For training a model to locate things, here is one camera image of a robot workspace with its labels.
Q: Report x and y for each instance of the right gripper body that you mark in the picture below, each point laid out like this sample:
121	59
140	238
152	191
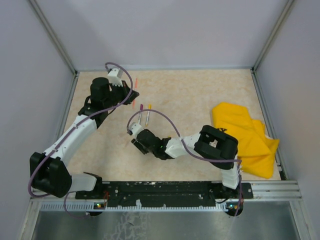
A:
142	148

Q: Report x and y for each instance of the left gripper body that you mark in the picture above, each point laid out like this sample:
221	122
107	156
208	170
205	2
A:
119	94

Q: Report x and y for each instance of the orange pen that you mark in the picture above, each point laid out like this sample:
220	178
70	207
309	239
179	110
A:
135	95

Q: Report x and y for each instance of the white purple marker pen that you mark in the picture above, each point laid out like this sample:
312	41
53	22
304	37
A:
139	118

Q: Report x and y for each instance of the white yellow marker pen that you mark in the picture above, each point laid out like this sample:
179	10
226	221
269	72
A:
147	119

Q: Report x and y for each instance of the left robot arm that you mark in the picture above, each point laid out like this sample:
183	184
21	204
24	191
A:
48	170

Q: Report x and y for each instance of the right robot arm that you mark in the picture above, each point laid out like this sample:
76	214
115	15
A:
210	144

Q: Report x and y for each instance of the yellow cloth bag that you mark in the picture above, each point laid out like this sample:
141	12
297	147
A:
256	150

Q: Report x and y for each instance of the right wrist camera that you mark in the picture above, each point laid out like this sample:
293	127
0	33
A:
134	129

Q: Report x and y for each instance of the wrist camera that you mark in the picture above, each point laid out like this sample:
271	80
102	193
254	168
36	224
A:
134	129
114	77

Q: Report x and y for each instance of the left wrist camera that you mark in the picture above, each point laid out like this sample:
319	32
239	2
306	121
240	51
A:
114	77

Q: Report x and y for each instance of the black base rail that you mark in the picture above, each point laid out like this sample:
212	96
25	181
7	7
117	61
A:
164	193

